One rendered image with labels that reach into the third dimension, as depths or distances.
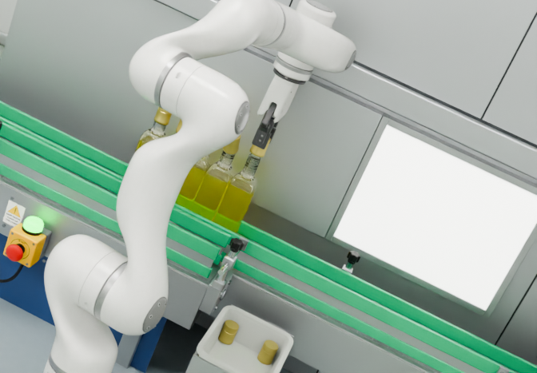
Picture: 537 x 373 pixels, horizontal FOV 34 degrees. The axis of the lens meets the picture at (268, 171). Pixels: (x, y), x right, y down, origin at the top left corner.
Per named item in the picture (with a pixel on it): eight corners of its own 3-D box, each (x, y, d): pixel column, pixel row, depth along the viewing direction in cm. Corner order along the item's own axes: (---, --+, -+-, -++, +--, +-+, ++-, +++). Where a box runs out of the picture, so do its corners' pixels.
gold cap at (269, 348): (264, 366, 196) (272, 351, 194) (253, 356, 198) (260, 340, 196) (275, 363, 199) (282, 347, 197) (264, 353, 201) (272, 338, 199)
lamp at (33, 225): (45, 231, 200) (49, 220, 199) (35, 238, 196) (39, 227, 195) (28, 222, 201) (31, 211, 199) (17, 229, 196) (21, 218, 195)
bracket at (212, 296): (225, 298, 206) (236, 274, 203) (212, 316, 197) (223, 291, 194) (212, 291, 206) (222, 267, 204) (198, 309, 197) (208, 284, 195)
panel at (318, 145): (489, 313, 213) (558, 194, 200) (488, 319, 210) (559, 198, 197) (157, 151, 222) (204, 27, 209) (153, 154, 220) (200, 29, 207)
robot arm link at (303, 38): (325, 26, 159) (367, 43, 188) (252, -11, 164) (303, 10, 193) (302, 71, 161) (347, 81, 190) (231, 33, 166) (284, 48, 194)
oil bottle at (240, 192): (229, 251, 212) (261, 176, 204) (222, 260, 207) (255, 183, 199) (208, 241, 213) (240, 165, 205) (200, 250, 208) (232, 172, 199)
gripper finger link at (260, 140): (263, 116, 195) (252, 142, 197) (259, 120, 192) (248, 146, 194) (276, 122, 194) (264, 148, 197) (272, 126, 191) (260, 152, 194)
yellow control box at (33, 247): (44, 258, 204) (53, 231, 201) (27, 271, 197) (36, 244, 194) (17, 244, 205) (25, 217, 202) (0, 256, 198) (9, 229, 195)
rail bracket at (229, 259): (237, 270, 205) (257, 225, 200) (215, 302, 189) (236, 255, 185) (226, 264, 205) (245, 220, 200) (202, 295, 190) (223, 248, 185)
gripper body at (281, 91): (281, 59, 197) (263, 103, 201) (269, 67, 187) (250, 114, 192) (312, 73, 196) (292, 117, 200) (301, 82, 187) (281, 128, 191)
